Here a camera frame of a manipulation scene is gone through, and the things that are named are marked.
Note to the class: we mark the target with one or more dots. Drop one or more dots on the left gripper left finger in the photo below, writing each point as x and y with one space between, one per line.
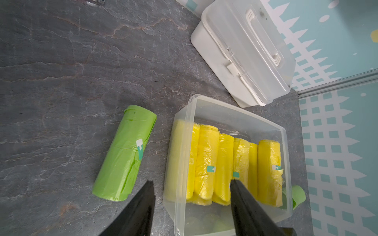
136 218

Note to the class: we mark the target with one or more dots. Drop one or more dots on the clear plastic storage box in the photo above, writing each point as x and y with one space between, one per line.
216 220

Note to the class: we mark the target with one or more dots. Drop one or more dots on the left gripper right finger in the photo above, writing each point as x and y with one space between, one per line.
249 217

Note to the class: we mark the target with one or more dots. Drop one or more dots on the green roll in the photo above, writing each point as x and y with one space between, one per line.
118 173
298 196

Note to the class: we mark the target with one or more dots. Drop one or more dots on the yellow roll with blue label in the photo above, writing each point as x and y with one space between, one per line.
241 151

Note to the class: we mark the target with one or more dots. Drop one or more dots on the white lidded case with handle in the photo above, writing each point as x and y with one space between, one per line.
242 46

